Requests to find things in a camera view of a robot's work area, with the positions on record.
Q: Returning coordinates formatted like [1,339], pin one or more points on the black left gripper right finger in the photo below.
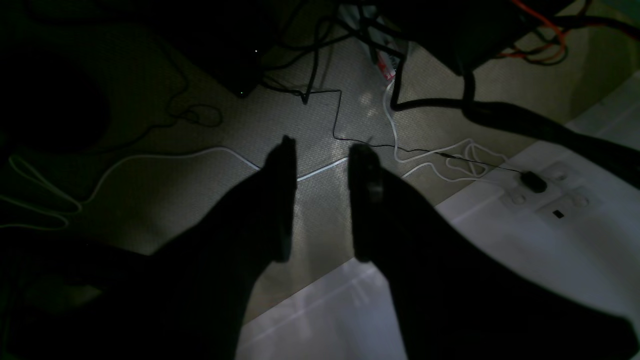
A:
[453,301]

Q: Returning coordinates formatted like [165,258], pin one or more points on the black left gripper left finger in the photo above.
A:
[187,300]

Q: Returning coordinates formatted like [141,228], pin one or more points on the small black adapter plug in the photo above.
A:
[533,182]

